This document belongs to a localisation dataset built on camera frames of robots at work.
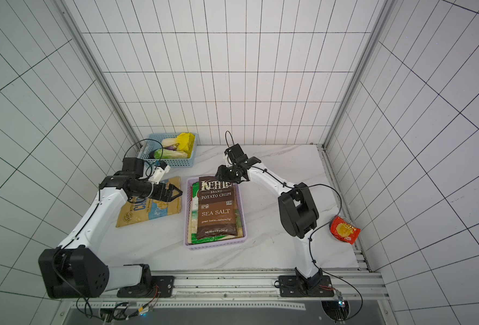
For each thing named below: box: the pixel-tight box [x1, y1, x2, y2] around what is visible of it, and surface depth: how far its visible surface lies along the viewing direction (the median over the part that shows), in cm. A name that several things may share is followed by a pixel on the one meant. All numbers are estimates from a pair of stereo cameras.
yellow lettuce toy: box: [175, 132, 196, 159], surface depth 112 cm
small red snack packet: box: [329, 215, 362, 245], surface depth 83 cm
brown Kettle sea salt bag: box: [196, 176, 239, 240], surface depth 86 cm
